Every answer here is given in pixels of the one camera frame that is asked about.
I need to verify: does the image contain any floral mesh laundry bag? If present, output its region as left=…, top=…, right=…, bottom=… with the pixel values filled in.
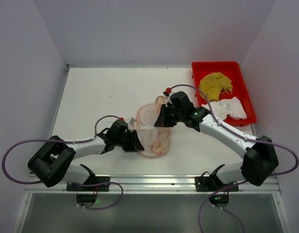
left=132, top=96, right=171, bottom=159

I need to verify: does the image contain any mustard yellow bra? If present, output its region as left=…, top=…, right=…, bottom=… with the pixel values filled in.
left=198, top=72, right=233, bottom=101

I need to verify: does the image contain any white bra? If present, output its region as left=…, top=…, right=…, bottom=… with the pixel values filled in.
left=210, top=97, right=247, bottom=120

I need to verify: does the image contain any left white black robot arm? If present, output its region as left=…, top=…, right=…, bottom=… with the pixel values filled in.
left=28, top=119, right=144, bottom=187

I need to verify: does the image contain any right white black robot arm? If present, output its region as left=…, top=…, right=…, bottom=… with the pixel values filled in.
left=155, top=89, right=279, bottom=191

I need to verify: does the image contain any red plastic tray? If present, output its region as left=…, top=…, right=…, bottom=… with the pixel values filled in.
left=192, top=61, right=257, bottom=127

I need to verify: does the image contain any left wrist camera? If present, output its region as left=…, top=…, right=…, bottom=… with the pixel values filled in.
left=120, top=117, right=136, bottom=128

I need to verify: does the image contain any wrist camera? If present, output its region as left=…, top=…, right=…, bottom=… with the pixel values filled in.
left=120, top=117, right=136, bottom=128
left=163, top=87, right=174, bottom=107

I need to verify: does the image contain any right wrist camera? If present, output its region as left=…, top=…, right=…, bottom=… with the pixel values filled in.
left=163, top=87, right=174, bottom=107

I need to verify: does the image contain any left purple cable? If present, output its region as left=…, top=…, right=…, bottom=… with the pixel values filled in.
left=1, top=115, right=124, bottom=210

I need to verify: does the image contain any aluminium mounting rail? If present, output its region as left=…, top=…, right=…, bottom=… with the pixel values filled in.
left=25, top=175, right=281, bottom=194

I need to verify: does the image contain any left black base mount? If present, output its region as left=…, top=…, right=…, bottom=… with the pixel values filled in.
left=66, top=176, right=110, bottom=207

